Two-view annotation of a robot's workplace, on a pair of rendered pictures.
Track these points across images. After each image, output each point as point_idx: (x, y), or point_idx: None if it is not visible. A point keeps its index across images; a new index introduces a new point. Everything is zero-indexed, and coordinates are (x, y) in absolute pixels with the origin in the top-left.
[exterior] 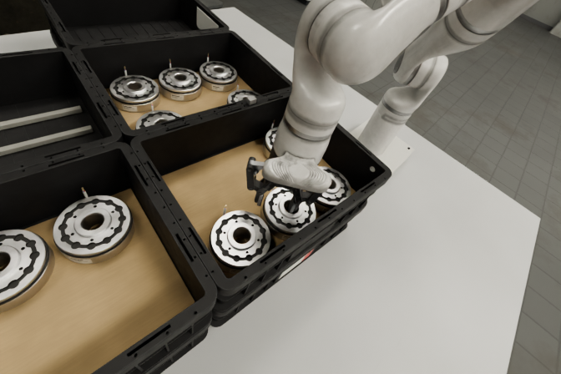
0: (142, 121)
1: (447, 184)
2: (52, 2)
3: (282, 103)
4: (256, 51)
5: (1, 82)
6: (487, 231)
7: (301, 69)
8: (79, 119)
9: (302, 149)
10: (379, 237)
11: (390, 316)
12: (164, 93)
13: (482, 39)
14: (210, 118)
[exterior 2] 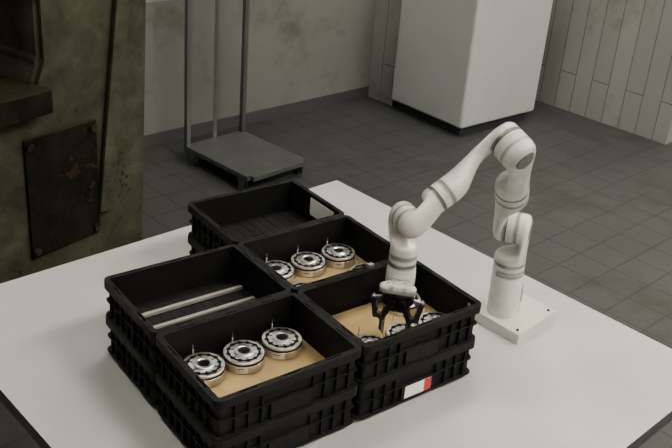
0: None
1: (599, 344)
2: None
3: None
4: (371, 230)
5: (197, 270)
6: (634, 381)
7: (392, 235)
8: (242, 293)
9: (399, 275)
10: (503, 382)
11: (503, 427)
12: (297, 272)
13: (517, 205)
14: (342, 278)
